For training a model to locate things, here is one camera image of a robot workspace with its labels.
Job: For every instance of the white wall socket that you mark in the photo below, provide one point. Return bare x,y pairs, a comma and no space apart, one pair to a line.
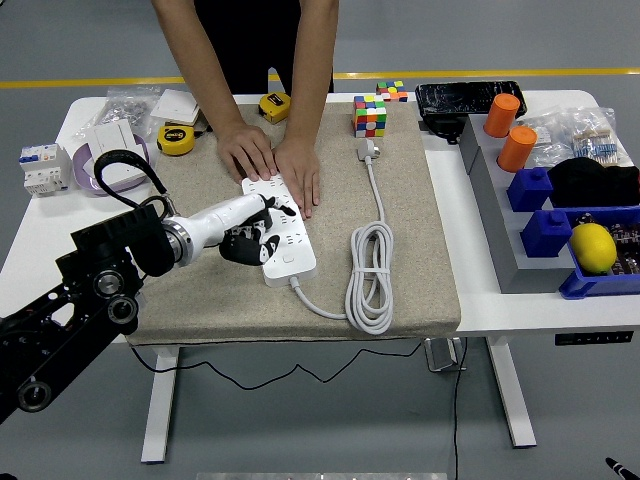
122,172

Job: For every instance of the black plastic tray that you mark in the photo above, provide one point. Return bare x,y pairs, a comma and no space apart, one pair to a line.
455,97

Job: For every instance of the black box device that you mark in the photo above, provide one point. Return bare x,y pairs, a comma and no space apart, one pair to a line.
442,129

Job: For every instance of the small colourful puzzle cube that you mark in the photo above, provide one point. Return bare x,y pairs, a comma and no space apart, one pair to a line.
392,91

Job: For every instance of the person's right hand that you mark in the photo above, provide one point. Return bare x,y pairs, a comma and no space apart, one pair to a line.
247,150

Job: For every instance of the large colourful puzzle cube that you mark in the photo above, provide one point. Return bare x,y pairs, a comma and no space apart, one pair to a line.
370,117

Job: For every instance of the silver box under table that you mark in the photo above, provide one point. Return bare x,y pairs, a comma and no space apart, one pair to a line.
442,356

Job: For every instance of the clear bag of white parts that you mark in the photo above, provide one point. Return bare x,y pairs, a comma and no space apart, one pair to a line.
547,132

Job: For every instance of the orange cylinder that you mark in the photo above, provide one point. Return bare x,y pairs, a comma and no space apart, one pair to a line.
501,116
516,149

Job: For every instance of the round yellow-black tape measure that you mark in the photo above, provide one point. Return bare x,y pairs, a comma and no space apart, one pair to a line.
175,140

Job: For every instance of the person's right forearm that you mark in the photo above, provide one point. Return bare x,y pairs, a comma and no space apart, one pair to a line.
197,55

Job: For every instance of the person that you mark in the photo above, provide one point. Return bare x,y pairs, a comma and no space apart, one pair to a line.
250,40

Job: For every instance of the white flat switch plate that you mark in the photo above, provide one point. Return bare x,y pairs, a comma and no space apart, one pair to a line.
175,105

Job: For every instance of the grey stepped block stand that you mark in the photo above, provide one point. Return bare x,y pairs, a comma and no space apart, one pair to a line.
505,240

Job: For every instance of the blue block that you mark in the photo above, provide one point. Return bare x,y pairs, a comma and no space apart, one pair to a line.
546,235
529,190

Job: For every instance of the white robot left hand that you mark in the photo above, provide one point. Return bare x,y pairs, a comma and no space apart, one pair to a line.
225,220

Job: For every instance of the black-white robot right hand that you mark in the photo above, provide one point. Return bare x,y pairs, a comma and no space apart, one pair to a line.
619,470

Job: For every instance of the blue plastic bin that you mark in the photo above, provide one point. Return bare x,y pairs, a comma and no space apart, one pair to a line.
600,286

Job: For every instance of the black cloth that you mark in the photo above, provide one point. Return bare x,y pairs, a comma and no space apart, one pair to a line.
590,182

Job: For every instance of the white power strip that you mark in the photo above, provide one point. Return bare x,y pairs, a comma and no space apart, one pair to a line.
295,245

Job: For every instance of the person's left forearm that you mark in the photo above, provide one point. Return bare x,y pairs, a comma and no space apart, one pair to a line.
312,65

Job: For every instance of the white switch panel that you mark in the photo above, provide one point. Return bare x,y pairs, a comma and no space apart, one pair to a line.
114,136

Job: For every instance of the white circuit breaker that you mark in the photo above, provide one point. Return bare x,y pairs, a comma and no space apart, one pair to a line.
45,170

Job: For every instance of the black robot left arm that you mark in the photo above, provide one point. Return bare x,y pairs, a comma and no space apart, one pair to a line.
115,250

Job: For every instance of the square yellow tape measure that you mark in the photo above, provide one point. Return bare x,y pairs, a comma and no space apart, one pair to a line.
274,106

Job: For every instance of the clear bag of metal parts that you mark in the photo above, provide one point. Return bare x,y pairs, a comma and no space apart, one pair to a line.
120,110

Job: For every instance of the person's left hand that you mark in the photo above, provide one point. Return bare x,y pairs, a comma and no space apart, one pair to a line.
301,172

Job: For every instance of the black table control panel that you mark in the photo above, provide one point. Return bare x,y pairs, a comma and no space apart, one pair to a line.
592,338

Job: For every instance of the grey-brown mat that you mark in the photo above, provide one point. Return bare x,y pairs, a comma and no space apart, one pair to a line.
225,300

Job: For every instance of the white table leg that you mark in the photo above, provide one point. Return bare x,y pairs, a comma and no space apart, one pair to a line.
160,410
515,400

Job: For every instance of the clear bag of resistors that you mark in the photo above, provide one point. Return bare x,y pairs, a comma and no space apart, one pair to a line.
597,140

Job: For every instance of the yellow lemon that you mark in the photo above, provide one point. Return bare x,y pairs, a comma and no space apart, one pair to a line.
592,249

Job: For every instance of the dark circuit board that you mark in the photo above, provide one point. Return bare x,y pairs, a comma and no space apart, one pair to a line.
627,240

